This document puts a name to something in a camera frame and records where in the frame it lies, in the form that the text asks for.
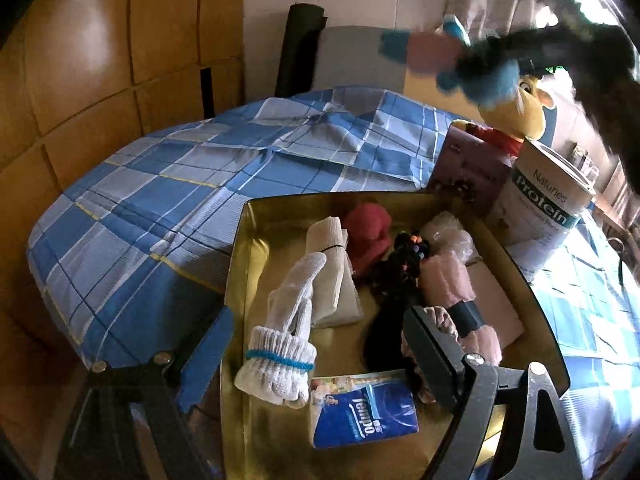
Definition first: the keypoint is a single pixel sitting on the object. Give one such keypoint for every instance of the yellow plush giraffe toy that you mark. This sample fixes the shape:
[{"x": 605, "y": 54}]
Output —
[{"x": 530, "y": 115}]

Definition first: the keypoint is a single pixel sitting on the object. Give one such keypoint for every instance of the clear containers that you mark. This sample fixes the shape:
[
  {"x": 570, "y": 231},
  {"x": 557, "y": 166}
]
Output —
[{"x": 585, "y": 165}]

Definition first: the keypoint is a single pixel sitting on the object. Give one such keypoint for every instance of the gold tin box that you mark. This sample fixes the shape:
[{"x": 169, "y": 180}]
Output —
[{"x": 272, "y": 420}]

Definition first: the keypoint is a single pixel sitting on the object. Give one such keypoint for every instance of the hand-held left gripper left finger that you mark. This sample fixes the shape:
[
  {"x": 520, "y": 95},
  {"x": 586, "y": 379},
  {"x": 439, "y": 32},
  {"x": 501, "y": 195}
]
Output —
[{"x": 205, "y": 360}]

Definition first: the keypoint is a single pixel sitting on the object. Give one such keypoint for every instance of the pale rectangular box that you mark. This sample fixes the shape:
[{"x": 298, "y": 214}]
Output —
[{"x": 492, "y": 300}]

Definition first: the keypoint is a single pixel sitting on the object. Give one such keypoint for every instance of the black wig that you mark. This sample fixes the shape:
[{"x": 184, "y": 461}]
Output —
[{"x": 385, "y": 320}]

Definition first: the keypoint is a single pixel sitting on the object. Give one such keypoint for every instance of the beige cloth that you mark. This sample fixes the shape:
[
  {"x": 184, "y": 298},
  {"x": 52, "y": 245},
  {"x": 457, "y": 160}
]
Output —
[{"x": 330, "y": 260}]

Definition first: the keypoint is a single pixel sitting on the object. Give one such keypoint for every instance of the yellow and blue headboard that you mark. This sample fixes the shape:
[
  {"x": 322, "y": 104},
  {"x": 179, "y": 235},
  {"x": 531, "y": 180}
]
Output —
[{"x": 360, "y": 60}]

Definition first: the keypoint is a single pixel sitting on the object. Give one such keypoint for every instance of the teal and pink plush toy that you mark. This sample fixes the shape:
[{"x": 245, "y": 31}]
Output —
[{"x": 490, "y": 87}]

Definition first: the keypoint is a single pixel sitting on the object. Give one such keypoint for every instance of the clear plastic bag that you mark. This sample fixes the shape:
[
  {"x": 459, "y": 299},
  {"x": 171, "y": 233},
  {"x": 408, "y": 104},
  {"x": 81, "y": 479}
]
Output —
[{"x": 450, "y": 232}]

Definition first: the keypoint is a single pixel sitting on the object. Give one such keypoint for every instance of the wooden desk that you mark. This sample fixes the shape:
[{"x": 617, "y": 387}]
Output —
[{"x": 612, "y": 220}]

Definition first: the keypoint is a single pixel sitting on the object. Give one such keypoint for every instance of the pink curtain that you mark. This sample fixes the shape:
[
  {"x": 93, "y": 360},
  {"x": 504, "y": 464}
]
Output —
[{"x": 500, "y": 0}]

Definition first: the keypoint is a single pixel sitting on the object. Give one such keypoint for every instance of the blue plaid bed sheet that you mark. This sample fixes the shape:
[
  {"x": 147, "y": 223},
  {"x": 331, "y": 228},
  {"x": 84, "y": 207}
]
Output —
[{"x": 150, "y": 200}]

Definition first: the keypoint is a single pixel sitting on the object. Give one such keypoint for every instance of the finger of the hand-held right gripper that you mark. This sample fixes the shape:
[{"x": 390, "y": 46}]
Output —
[{"x": 520, "y": 47}]

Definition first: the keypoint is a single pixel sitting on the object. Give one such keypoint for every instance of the red soft cloth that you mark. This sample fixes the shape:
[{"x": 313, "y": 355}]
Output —
[{"x": 367, "y": 240}]

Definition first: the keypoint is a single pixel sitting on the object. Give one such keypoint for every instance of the white knitted sock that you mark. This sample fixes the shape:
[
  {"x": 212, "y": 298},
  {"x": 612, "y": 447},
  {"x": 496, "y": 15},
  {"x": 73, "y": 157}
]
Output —
[{"x": 280, "y": 360}]

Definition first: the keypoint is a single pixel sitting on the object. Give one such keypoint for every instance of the white powder can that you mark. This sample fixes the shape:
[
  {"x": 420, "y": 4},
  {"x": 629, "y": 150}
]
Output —
[{"x": 540, "y": 220}]

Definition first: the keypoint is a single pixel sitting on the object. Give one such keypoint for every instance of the pink towel with blue band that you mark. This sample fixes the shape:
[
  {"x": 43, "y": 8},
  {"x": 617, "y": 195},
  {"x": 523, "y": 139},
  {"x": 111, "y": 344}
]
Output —
[{"x": 445, "y": 280}]

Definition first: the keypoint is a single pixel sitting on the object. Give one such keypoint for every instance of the black rolled mat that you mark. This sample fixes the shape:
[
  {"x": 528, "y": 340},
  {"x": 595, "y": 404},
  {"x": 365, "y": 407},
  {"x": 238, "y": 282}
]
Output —
[{"x": 300, "y": 50}]

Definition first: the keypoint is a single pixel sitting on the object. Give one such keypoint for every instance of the blue tissue packet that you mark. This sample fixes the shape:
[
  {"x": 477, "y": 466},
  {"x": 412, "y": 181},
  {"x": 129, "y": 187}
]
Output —
[{"x": 365, "y": 415}]

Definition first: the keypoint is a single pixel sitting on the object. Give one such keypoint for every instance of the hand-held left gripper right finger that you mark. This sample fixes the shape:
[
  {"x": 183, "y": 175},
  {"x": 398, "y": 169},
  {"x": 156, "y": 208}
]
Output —
[{"x": 430, "y": 355}]

